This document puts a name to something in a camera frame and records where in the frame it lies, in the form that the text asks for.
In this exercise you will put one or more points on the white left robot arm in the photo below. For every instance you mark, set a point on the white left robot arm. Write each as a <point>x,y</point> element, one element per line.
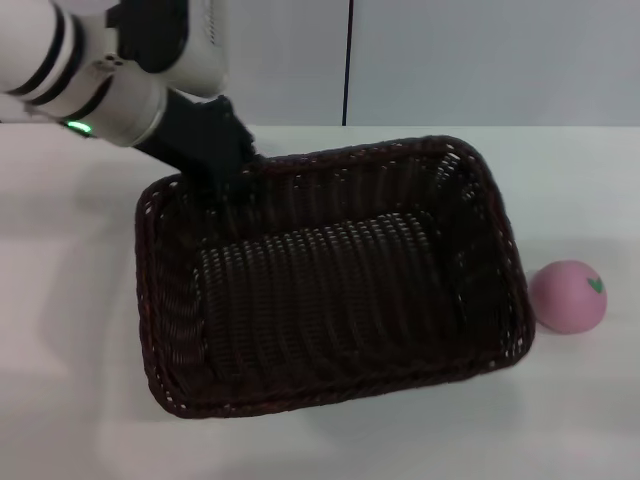
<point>125,110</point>

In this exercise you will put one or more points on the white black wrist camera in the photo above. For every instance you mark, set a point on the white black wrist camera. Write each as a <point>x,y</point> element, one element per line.
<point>200,45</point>

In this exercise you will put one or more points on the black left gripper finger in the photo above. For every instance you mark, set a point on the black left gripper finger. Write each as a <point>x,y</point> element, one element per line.
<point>242,185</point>

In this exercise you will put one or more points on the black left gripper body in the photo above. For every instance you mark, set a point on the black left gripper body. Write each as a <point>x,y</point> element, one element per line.
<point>200,140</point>

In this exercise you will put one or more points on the pink peach toy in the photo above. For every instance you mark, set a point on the pink peach toy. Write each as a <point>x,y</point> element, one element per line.
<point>565,300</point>

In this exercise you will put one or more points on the dark brown woven basket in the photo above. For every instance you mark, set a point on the dark brown woven basket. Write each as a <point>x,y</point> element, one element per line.
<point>325,300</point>

